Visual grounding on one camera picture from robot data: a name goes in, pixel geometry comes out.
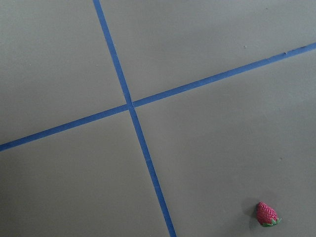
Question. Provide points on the red strawberry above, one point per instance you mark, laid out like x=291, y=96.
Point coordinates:
x=266, y=216

